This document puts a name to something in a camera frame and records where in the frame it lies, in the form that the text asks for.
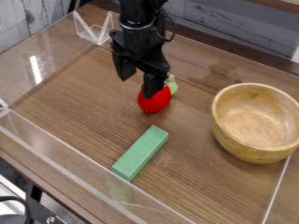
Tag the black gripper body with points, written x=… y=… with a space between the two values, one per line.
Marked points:
x=141 y=45

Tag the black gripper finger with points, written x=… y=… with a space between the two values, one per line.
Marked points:
x=125 y=68
x=153 y=83

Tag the red toy radish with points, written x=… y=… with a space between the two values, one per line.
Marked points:
x=154 y=104

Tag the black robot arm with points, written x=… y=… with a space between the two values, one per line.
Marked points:
x=138 y=13

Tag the green rectangular block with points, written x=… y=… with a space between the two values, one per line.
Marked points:
x=137 y=155

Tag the wooden bowl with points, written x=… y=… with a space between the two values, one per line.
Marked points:
x=255 y=122

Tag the clear acrylic corner bracket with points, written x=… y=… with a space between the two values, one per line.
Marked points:
x=93 y=33

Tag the clear acrylic tray wall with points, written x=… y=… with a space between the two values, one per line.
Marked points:
x=84 y=186

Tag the black metal table bracket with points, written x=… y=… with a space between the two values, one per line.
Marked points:
x=40 y=213

